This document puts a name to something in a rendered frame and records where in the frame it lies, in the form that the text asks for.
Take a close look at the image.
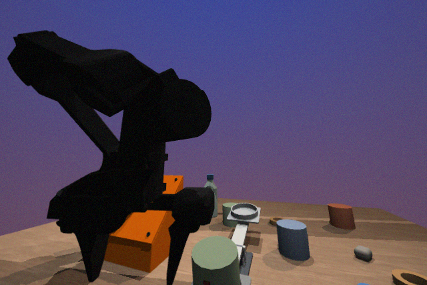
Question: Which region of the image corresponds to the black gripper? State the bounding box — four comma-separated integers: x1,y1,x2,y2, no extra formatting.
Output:
47,144,214,285

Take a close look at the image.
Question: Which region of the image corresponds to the reddish-brown cylinder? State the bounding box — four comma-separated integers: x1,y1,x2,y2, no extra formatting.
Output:
328,203,356,230

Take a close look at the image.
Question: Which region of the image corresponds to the grey pebble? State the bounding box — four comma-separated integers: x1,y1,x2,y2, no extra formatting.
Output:
354,245,372,261

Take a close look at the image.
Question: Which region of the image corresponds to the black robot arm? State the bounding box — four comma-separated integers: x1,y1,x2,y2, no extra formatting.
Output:
7,30,211,235

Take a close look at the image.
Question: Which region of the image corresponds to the brown ring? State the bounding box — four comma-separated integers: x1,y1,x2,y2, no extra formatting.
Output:
270,217,285,226

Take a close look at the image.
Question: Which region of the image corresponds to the dark blue cylinder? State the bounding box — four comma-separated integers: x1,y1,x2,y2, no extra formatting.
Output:
277,219,310,261

